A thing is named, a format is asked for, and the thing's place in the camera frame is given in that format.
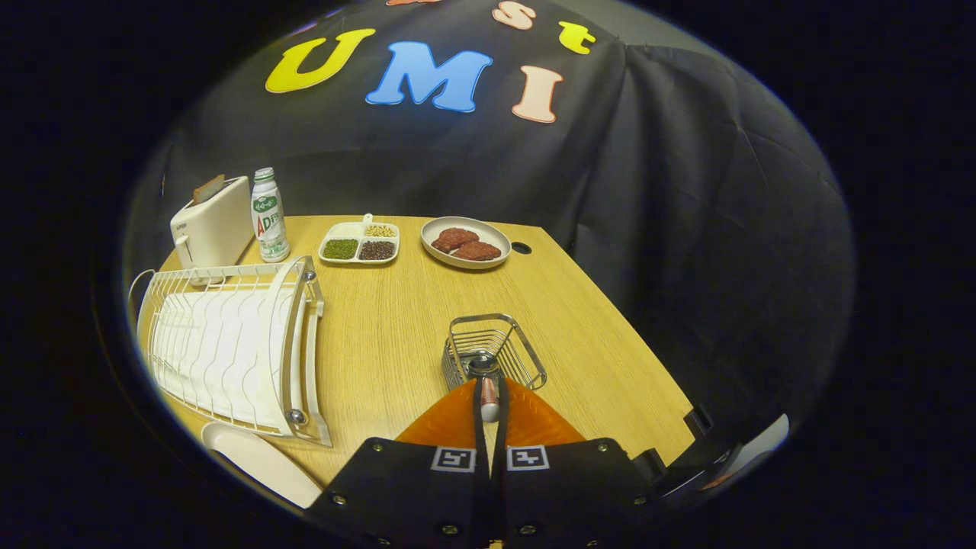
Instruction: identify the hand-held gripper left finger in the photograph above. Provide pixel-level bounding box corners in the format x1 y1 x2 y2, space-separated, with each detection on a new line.
305 379 496 549

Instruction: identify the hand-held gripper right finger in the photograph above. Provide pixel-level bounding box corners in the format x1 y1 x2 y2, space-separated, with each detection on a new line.
492 377 672 549

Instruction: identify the spoon with red checked handle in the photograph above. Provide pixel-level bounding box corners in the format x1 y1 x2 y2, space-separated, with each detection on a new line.
467 353 502 424

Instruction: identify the metal wire basket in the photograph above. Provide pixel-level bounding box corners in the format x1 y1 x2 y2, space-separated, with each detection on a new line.
441 313 548 392

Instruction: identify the white wire dish rack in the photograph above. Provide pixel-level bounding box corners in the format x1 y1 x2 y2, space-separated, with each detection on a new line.
128 256 333 448

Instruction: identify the beige plate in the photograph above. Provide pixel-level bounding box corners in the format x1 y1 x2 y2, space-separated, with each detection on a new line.
201 422 323 509

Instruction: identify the small plate with meat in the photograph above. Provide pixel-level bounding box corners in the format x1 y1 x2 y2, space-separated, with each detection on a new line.
420 217 512 271

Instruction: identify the white divided snack tray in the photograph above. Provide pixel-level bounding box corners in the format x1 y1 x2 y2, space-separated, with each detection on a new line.
317 213 401 266

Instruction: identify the white drain tray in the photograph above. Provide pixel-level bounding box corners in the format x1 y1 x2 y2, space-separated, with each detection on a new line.
152 286 306 432

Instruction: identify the black backdrop cloth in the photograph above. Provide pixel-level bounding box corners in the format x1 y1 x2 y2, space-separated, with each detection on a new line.
122 0 855 458

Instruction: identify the white bottle with green label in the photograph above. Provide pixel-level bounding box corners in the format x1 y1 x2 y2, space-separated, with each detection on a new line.
251 168 291 263

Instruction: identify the white toaster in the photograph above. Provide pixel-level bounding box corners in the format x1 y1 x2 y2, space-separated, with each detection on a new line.
169 176 255 269

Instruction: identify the brown toast slice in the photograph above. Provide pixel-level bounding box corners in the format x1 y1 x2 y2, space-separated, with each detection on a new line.
192 174 227 205

